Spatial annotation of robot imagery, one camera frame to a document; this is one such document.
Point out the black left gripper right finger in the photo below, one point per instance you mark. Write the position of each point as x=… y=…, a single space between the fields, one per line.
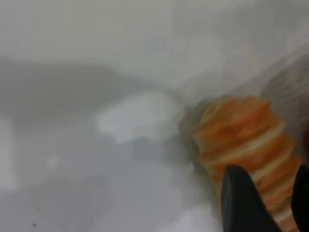
x=303 y=200

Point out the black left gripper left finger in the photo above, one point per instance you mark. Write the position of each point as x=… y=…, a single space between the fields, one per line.
x=239 y=205

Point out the striped long bread roll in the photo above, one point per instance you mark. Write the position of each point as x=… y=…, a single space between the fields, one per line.
x=241 y=135

